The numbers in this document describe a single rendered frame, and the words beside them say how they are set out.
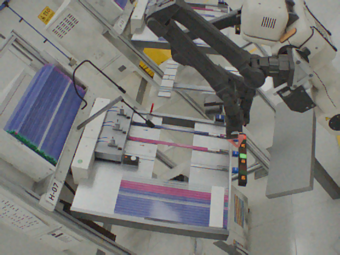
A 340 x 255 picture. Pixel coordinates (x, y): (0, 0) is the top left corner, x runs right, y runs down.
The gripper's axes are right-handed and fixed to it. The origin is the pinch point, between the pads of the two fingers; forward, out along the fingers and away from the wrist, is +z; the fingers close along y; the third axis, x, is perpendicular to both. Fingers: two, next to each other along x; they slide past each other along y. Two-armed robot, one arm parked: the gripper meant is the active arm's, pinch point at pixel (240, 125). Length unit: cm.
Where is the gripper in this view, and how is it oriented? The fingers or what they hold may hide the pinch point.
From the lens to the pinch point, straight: 200.6
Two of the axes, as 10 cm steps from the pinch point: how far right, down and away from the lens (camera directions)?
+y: -1.2, 7.1, -6.9
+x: 9.9, 1.4, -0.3
